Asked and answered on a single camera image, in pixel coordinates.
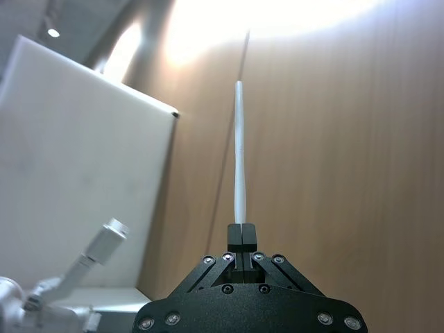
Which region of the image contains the thin white plastic stick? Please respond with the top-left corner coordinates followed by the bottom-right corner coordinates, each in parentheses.
top-left (232, 80), bottom-right (248, 226)

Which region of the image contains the large white board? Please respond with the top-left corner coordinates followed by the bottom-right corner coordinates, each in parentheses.
top-left (0, 34), bottom-right (181, 289)

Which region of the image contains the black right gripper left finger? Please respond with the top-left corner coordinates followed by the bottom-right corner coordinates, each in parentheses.
top-left (172, 223), bottom-right (243, 296)

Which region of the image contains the white jointed camera mount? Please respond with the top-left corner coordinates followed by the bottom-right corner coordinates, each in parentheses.
top-left (0, 275), bottom-right (102, 333)

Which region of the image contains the silver cylindrical camera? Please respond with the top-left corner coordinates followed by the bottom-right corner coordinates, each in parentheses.
top-left (63, 217), bottom-right (130, 280)

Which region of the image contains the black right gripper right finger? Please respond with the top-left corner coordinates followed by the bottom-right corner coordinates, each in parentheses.
top-left (242, 223), bottom-right (326, 296)

